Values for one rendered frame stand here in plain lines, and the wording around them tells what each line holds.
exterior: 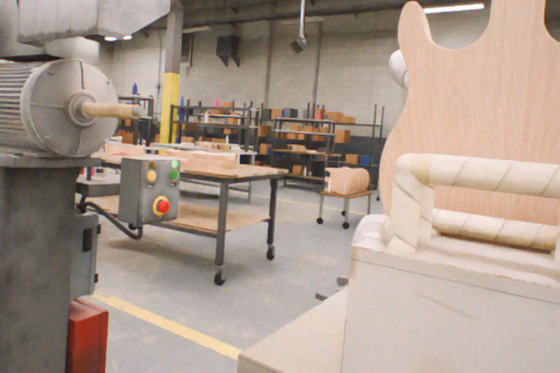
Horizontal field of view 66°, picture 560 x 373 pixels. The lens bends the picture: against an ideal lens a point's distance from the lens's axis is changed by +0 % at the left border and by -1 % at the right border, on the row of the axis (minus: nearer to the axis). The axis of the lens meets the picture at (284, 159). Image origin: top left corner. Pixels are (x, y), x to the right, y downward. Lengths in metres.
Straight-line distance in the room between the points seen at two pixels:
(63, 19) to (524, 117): 0.86
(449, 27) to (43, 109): 11.63
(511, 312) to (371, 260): 0.14
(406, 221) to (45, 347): 1.22
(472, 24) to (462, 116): 11.59
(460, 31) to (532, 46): 11.58
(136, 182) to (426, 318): 1.02
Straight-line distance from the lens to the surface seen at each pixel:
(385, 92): 12.45
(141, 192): 1.34
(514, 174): 0.47
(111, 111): 1.09
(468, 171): 0.47
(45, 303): 1.46
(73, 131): 1.21
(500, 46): 0.68
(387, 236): 0.50
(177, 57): 11.35
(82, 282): 1.55
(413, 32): 0.71
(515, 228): 0.64
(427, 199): 0.57
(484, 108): 0.67
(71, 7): 1.00
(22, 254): 1.38
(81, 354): 1.57
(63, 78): 1.20
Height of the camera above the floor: 1.22
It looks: 3 degrees down
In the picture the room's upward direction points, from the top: 4 degrees clockwise
